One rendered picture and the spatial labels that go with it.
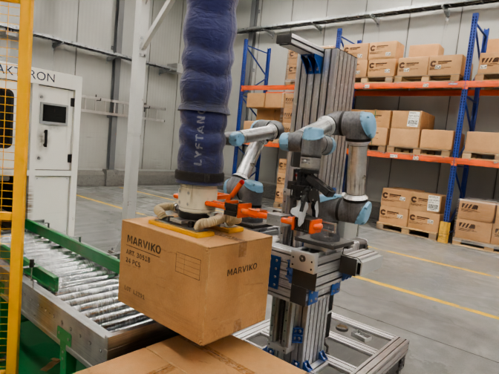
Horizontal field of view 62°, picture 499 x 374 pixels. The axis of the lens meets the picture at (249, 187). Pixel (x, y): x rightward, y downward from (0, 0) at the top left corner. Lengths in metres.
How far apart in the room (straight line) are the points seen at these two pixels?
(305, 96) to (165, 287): 1.29
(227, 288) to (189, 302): 0.16
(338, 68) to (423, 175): 7.97
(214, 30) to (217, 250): 0.91
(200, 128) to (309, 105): 0.78
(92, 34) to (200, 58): 10.28
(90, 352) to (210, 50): 1.43
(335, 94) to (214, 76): 0.78
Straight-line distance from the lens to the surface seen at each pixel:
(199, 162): 1.82
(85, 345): 2.17
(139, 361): 1.93
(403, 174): 10.35
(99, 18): 12.24
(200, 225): 1.77
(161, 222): 1.94
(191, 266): 1.72
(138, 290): 2.03
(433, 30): 10.67
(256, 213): 1.67
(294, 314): 2.48
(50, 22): 11.59
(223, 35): 1.88
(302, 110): 2.41
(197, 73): 1.85
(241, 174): 2.49
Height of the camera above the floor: 1.47
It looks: 6 degrees down
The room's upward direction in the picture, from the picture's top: 5 degrees clockwise
